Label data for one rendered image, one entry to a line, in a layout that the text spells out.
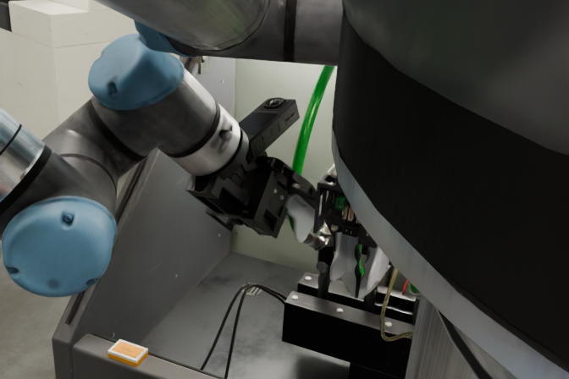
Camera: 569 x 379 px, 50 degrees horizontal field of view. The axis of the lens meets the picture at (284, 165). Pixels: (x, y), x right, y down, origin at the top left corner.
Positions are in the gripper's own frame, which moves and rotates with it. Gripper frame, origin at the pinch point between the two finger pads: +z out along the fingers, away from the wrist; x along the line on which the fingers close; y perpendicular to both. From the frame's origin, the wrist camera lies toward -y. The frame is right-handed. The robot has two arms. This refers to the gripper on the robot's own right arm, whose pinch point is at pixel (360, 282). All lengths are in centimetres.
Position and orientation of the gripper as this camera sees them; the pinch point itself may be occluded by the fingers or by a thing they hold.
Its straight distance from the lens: 66.9
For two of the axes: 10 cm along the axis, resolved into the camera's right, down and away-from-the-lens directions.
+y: -3.7, 3.4, -8.6
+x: 9.3, 1.9, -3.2
